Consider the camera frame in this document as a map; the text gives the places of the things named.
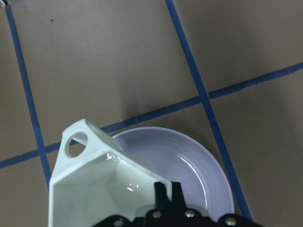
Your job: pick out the white faceted ceramic cup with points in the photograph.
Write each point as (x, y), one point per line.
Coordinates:
(93, 178)

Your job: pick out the lavender round plate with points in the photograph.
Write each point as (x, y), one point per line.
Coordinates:
(182, 159)

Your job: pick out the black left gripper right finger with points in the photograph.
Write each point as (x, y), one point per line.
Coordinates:
(177, 199)

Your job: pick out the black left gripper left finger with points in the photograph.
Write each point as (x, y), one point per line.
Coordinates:
(162, 201)

